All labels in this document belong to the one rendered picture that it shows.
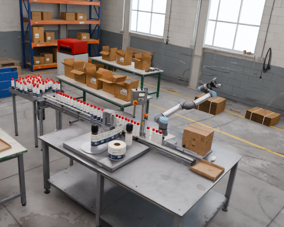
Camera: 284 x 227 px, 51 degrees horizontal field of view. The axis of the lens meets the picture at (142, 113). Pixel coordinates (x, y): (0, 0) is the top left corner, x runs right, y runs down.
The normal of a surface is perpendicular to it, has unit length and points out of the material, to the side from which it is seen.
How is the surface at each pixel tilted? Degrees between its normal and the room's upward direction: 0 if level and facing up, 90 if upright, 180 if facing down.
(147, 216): 1
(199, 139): 90
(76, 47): 90
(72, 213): 0
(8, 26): 90
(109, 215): 0
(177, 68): 90
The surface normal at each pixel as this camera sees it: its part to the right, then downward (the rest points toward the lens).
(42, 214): 0.08, -0.93
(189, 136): -0.58, 0.25
